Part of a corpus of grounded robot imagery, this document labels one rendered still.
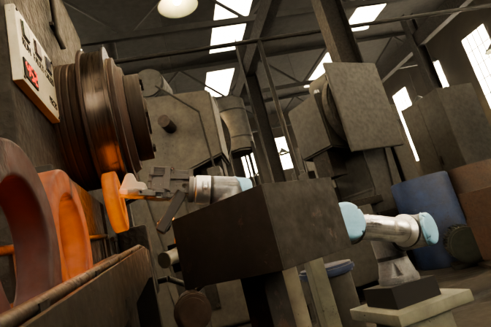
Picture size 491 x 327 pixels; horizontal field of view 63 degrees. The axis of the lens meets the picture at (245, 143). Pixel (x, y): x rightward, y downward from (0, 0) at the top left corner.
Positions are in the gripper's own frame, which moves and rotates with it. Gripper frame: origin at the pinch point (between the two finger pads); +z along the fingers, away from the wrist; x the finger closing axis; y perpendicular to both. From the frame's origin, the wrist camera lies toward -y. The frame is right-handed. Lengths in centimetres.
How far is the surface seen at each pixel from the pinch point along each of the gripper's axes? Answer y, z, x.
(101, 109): 22.2, 5.4, 1.3
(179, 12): 350, 6, -453
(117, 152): 11.7, 0.9, -2.9
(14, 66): 21.7, 17.6, 26.2
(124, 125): 20.4, 0.1, -5.1
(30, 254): -15, -4, 65
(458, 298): -28, -114, -30
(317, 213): -7, -41, 37
